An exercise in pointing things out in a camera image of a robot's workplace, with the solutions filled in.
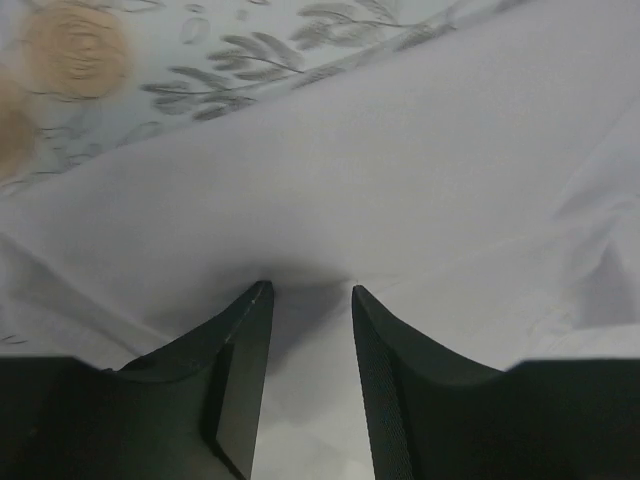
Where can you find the white t shirt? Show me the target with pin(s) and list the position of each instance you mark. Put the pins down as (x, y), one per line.
(484, 183)

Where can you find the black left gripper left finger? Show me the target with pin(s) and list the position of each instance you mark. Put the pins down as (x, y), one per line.
(188, 410)

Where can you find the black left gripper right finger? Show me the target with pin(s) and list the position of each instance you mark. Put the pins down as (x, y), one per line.
(432, 413)

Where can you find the floral patterned table mat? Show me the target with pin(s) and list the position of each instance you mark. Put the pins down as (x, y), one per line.
(80, 78)

